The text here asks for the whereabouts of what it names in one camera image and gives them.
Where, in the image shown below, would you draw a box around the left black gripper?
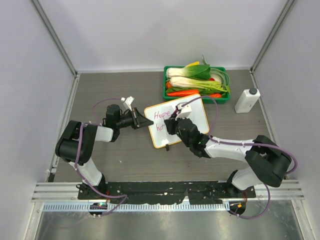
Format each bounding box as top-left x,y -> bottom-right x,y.
116,108 -> 153,130

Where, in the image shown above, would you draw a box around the small orange-framed whiteboard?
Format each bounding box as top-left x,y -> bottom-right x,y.
144,94 -> 209,149

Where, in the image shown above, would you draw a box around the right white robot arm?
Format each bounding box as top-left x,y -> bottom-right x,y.
164,117 -> 293,198

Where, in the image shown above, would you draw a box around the large orange carrot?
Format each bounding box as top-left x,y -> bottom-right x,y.
166,89 -> 199,97

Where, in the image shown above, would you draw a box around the green plastic crate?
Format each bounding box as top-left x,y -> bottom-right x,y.
162,62 -> 231,104

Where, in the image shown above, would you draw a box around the lower bok choy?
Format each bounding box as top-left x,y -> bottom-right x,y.
168,76 -> 216,91

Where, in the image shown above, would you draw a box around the bok choy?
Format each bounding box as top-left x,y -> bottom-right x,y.
165,64 -> 211,80
168,76 -> 216,91

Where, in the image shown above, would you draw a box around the small orange carrot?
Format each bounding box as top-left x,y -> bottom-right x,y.
209,93 -> 222,99

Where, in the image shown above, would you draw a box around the upper bok choy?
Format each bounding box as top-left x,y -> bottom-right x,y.
165,64 -> 211,80

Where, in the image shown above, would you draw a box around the yellow pepper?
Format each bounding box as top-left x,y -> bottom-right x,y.
185,61 -> 200,68

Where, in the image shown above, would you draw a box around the green long beans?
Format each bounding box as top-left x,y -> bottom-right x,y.
209,67 -> 230,93

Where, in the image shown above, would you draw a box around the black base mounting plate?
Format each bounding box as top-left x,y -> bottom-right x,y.
77,180 -> 257,205

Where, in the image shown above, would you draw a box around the white bottle grey cap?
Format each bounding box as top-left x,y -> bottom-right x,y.
234,87 -> 261,114

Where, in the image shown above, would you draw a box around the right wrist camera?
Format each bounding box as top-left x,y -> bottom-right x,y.
175,103 -> 192,121

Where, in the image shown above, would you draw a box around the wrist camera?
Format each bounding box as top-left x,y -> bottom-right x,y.
175,103 -> 192,121
120,96 -> 135,111

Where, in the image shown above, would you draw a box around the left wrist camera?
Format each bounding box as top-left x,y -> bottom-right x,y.
120,96 -> 135,111

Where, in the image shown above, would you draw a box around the white slotted cable duct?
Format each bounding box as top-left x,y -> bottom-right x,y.
42,201 -> 230,213

